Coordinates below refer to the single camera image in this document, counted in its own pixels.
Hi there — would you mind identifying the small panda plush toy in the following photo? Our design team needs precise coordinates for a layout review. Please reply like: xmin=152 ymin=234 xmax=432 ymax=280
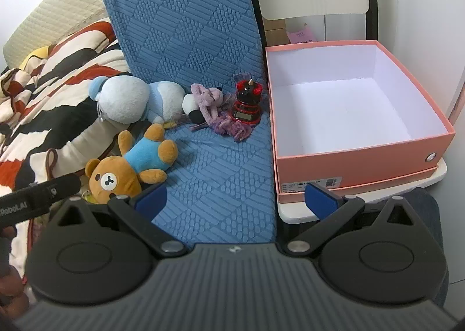
xmin=182 ymin=92 xmax=206 ymax=125

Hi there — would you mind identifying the purple elephant plush toy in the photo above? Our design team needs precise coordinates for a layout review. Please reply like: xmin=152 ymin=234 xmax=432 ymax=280
xmin=190 ymin=84 xmax=255 ymax=143

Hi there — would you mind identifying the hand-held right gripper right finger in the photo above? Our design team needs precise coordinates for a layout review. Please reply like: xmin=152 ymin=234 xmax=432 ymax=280
xmin=285 ymin=183 xmax=418 ymax=259

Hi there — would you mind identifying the pink paper note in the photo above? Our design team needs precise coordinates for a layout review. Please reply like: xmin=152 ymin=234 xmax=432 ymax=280
xmin=286 ymin=24 xmax=321 ymax=45

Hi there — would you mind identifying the white and blue plush toy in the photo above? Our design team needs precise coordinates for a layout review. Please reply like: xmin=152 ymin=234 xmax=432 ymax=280
xmin=89 ymin=74 xmax=187 ymax=125

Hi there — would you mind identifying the cream quilted cushion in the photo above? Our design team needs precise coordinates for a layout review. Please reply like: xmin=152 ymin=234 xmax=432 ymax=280
xmin=2 ymin=0 xmax=110 ymax=70

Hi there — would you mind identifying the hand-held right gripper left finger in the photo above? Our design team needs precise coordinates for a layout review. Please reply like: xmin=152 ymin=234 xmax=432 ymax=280
xmin=51 ymin=183 xmax=186 ymax=259

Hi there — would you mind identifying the pink cardboard box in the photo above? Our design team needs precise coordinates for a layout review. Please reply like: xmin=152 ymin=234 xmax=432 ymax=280
xmin=264 ymin=40 xmax=457 ymax=205

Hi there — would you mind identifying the yellow cloth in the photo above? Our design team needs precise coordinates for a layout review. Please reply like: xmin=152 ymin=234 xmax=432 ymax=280
xmin=20 ymin=45 xmax=59 ymax=72

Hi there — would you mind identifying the person's left hand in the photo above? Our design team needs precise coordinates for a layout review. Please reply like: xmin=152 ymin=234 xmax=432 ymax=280
xmin=0 ymin=234 xmax=30 ymax=317

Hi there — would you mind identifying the red and black toy figure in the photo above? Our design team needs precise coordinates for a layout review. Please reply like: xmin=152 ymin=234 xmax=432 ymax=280
xmin=231 ymin=73 xmax=265 ymax=127

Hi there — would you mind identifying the brown bear plush toy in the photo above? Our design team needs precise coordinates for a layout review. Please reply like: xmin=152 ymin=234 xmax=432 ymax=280
xmin=85 ymin=123 xmax=178 ymax=205

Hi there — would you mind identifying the printed blanket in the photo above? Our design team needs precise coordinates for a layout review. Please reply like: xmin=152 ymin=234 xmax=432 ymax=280
xmin=0 ymin=19 xmax=133 ymax=281

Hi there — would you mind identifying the blue textured sofa cover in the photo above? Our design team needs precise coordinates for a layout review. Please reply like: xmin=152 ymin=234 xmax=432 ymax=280
xmin=92 ymin=0 xmax=278 ymax=244

